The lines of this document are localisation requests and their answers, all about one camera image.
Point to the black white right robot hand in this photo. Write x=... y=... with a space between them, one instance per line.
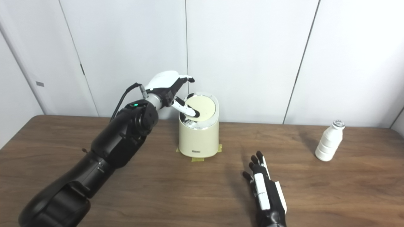
x=266 y=195

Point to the small white plastic bottle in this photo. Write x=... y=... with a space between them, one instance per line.
x=329 y=142

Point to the small grey wall label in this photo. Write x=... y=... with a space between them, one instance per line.
x=39 y=84

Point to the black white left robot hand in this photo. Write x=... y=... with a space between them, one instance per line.
x=162 y=82

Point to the black wall panel hinge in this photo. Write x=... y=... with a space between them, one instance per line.
x=82 y=70

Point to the cream round bin lid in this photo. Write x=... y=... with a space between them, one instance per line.
x=205 y=107

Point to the cream-colored bin body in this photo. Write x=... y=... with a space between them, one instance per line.
x=199 y=138

